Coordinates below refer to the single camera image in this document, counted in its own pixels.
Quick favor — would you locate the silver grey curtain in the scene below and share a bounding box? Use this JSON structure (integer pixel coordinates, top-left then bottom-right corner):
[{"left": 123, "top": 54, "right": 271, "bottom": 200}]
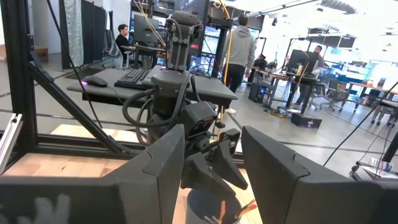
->
[{"left": 63, "top": 0, "right": 85, "bottom": 68}]

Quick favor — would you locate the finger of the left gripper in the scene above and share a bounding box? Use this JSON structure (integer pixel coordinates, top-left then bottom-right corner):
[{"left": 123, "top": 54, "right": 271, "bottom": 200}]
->
[
  {"left": 211, "top": 139, "right": 249, "bottom": 190},
  {"left": 181, "top": 152, "right": 236, "bottom": 198}
]

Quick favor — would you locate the black computer tower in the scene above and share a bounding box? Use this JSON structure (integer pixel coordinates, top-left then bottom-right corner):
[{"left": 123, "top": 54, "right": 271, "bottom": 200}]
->
[{"left": 248, "top": 81, "right": 272, "bottom": 104}]

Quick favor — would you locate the black computer mouse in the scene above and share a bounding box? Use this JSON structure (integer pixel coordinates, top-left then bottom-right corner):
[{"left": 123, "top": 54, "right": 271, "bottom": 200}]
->
[{"left": 81, "top": 75, "right": 109, "bottom": 88}]

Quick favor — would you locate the black partition panel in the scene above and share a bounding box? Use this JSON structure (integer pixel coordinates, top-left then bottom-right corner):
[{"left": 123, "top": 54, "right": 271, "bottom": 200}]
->
[{"left": 81, "top": 0, "right": 107, "bottom": 65}]

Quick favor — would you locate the grey office chair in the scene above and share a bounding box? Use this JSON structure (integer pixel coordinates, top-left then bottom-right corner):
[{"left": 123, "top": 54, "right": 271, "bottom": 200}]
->
[
  {"left": 105, "top": 29, "right": 124, "bottom": 68},
  {"left": 310, "top": 79, "right": 346, "bottom": 112}
]

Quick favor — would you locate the black computer monitor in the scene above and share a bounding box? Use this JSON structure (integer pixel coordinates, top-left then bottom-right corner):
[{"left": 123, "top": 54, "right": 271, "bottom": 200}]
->
[
  {"left": 287, "top": 49, "right": 318, "bottom": 75},
  {"left": 133, "top": 14, "right": 160, "bottom": 44}
]

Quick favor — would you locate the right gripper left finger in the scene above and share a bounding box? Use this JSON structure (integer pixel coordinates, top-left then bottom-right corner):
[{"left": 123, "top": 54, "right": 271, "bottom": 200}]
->
[{"left": 102, "top": 124, "right": 186, "bottom": 224}]

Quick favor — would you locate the black box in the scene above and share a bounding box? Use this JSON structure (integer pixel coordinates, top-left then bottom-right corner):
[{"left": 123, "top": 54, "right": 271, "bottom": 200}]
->
[{"left": 291, "top": 112, "right": 323, "bottom": 130}]

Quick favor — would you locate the thin black cable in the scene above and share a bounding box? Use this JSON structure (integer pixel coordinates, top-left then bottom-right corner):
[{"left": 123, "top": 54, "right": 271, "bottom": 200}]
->
[{"left": 323, "top": 81, "right": 398, "bottom": 167}]

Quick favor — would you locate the black metal post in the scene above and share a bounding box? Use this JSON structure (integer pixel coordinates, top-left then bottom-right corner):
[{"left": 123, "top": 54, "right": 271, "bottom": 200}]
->
[{"left": 211, "top": 17, "right": 234, "bottom": 78}]

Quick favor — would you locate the yellow hanging cord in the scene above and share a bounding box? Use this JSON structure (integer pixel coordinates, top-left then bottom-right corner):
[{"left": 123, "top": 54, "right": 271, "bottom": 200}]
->
[{"left": 218, "top": 0, "right": 233, "bottom": 85}]

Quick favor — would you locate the black keyboard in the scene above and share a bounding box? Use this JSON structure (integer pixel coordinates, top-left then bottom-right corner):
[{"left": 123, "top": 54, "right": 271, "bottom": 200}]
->
[{"left": 114, "top": 68, "right": 150, "bottom": 91}]

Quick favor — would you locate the silver aluminium bar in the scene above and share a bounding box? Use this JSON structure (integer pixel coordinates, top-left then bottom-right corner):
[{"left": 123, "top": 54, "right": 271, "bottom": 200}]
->
[{"left": 0, "top": 113, "right": 24, "bottom": 174}]

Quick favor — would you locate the person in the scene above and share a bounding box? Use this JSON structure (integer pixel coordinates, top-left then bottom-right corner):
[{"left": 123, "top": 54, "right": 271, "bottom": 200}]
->
[
  {"left": 253, "top": 54, "right": 269, "bottom": 70},
  {"left": 294, "top": 45, "right": 326, "bottom": 106},
  {"left": 114, "top": 24, "right": 135, "bottom": 65},
  {"left": 223, "top": 14, "right": 256, "bottom": 114}
]

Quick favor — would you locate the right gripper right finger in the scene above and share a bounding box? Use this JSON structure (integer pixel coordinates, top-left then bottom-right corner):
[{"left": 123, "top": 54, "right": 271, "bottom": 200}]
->
[{"left": 241, "top": 125, "right": 374, "bottom": 224}]

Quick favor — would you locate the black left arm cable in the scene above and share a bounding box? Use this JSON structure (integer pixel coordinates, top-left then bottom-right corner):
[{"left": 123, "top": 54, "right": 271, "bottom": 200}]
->
[{"left": 122, "top": 74, "right": 200, "bottom": 147}]

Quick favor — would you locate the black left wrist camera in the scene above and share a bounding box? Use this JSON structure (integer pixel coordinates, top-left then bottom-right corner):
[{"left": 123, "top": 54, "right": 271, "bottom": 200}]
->
[{"left": 179, "top": 101, "right": 218, "bottom": 140}]

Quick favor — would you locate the dark blue plastic cup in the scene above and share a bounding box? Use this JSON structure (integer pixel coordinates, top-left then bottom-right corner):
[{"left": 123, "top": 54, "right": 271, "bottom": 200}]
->
[{"left": 186, "top": 188, "right": 243, "bottom": 224}]

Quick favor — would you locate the black desk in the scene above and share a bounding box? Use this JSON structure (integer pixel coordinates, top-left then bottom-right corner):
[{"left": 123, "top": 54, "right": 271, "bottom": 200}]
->
[{"left": 67, "top": 64, "right": 239, "bottom": 109}]

